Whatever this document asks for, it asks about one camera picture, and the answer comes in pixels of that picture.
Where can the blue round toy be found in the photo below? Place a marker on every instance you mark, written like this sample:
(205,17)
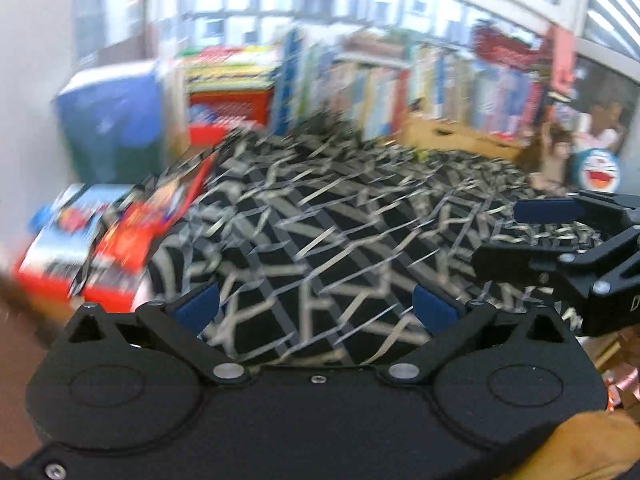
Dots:
(597,170)

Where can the blue red printed box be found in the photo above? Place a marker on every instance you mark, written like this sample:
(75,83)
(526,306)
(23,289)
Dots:
(65,240)

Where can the crumpled metallic foil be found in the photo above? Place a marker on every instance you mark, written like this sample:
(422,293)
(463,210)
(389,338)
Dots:
(622,375)

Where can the row of tall picture books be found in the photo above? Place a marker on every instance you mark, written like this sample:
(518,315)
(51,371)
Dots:
(345,85)

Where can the red plastic basket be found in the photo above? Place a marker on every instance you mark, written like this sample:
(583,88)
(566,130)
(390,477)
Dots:
(507,45)

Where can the black white patterned blanket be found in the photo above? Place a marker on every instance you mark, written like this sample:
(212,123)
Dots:
(325,235)

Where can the red plastic crate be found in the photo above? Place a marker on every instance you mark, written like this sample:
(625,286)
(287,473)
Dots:
(230,115)

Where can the pink box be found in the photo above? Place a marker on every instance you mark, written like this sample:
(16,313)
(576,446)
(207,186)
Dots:
(562,60)

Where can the stack of flat books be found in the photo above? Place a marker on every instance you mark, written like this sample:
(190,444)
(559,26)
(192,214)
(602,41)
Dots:
(230,67)

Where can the large blue white container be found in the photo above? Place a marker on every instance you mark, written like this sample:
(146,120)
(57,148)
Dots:
(110,120)

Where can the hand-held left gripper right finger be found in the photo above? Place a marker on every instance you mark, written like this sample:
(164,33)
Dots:
(432,310)

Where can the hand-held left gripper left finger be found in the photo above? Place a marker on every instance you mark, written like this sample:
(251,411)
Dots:
(197,305)

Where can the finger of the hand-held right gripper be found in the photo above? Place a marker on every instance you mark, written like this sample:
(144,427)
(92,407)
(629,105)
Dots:
(545,210)
(520,260)

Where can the row of slim children's books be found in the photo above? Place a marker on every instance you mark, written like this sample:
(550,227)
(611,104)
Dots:
(475,95)

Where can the wooden drawer shelf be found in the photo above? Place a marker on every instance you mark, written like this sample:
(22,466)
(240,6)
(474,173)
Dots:
(460,140)

